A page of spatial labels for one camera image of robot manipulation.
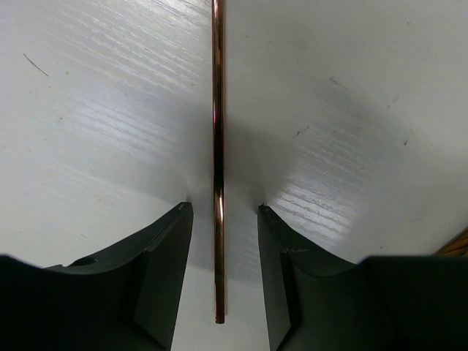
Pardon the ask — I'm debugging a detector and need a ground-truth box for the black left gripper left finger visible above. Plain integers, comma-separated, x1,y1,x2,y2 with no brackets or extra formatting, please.
1,202,193,350

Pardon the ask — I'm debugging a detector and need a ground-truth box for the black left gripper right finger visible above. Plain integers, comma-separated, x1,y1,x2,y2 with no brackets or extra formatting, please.
257,205,467,350

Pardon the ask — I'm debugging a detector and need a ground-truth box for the wicker cutlery tray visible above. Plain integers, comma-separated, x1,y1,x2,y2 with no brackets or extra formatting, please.
436,228,468,257

